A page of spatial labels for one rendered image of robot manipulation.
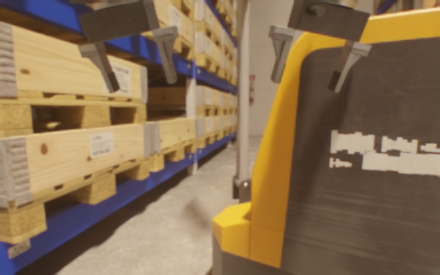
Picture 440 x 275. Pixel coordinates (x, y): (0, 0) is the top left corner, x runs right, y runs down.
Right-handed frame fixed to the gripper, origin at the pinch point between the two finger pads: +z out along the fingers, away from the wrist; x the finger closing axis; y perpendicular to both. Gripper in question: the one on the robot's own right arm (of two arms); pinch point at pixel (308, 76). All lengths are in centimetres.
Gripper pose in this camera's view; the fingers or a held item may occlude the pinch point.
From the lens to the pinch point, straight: 51.4
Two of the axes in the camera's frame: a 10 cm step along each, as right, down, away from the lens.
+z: -1.6, 8.6, 4.9
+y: 0.9, 5.1, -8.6
